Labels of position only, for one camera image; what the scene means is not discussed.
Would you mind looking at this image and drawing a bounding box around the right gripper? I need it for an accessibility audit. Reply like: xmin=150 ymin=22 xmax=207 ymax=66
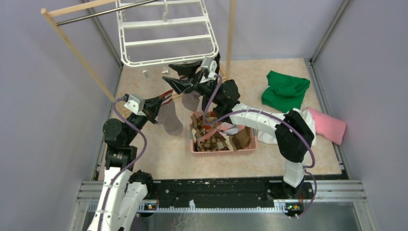
xmin=163 ymin=61 xmax=221 ymax=105

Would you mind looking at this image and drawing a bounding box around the white clip hanger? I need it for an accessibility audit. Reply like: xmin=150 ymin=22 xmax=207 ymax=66
xmin=116 ymin=0 xmax=219 ymax=68

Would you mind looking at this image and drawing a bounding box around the grey orange striped sock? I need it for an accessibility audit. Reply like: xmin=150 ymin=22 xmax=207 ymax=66
xmin=181 ymin=73 xmax=202 ymax=112

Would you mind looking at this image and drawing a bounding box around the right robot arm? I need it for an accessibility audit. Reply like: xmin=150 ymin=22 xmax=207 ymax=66
xmin=163 ymin=58 xmax=315 ymax=198

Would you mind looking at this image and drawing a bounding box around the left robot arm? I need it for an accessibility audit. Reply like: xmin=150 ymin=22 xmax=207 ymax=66
xmin=88 ymin=90 xmax=173 ymax=231

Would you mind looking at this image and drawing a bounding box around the argyle patterned sock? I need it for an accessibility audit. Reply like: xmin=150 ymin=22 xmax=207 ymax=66
xmin=190 ymin=113 xmax=233 ymax=152

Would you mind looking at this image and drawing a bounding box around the brown striped sock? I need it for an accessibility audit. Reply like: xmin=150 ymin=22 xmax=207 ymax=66
xmin=228 ymin=128 xmax=251 ymax=151

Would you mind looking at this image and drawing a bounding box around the pink plastic basket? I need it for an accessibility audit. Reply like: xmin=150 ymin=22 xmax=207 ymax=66
xmin=190 ymin=112 xmax=258 ymax=156

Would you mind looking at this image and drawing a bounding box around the metal rack rod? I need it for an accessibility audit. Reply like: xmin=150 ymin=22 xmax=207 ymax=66
xmin=56 ymin=0 xmax=158 ymax=26

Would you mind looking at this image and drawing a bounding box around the white cloth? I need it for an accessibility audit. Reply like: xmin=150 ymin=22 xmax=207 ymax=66
xmin=257 ymin=107 xmax=317 ymax=146

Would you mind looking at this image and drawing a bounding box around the green cloth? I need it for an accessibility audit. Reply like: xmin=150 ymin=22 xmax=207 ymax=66
xmin=261 ymin=70 xmax=310 ymax=113

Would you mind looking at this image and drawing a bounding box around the wooden drying rack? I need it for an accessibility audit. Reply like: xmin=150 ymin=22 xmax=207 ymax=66
xmin=41 ymin=0 xmax=237 ymax=102

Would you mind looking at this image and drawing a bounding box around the pink cloth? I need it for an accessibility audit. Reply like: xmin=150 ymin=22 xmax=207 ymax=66
xmin=307 ymin=107 xmax=347 ymax=145

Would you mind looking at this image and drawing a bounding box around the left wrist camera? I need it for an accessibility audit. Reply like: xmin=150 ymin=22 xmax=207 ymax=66
xmin=124 ymin=94 xmax=146 ymax=116

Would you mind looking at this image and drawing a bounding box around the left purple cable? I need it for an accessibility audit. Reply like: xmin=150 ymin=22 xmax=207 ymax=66
xmin=97 ymin=97 xmax=148 ymax=231

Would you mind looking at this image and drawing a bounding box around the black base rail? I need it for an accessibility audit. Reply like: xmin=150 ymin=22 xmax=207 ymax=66
xmin=139 ymin=177 xmax=315 ymax=213

